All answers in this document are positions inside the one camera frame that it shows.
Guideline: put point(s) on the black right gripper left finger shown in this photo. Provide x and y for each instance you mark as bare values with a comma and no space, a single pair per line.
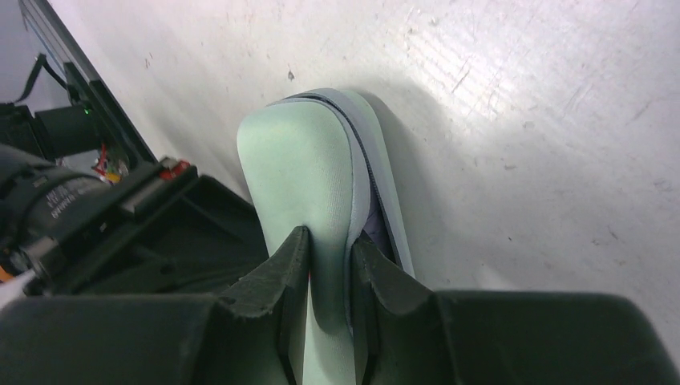
253,333

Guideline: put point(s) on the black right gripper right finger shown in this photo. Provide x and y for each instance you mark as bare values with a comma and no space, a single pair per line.
405,333

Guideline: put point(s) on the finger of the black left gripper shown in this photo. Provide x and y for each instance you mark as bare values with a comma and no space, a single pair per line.
204,239

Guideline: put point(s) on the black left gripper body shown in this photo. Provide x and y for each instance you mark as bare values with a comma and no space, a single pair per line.
65,231

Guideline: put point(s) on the mint green umbrella case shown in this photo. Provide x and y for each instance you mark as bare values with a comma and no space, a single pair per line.
319,159

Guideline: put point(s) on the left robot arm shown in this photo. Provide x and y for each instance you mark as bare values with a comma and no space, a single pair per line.
73,137

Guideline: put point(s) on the aluminium frame rail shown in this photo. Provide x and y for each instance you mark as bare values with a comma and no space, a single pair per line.
80,74

